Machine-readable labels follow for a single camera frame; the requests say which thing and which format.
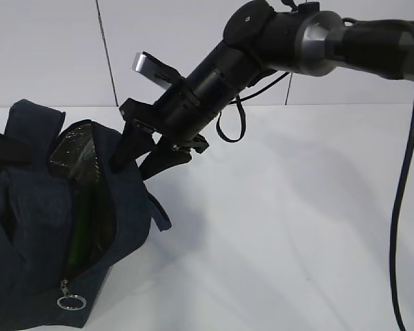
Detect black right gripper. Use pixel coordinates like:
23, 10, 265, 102
110, 79, 208, 181

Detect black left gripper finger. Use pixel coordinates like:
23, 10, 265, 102
0, 133, 32, 171

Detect green cucumber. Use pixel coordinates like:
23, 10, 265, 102
65, 181, 107, 278

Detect dark navy fabric bag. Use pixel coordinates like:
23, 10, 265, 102
0, 99, 172, 330

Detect silver zipper pull ring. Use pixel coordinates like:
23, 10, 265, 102
57, 279, 88, 312

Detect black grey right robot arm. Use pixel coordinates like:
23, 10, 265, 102
110, 1, 414, 179

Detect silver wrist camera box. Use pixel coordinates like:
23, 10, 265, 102
132, 52, 184, 90

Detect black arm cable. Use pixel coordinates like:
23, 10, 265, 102
216, 13, 414, 331

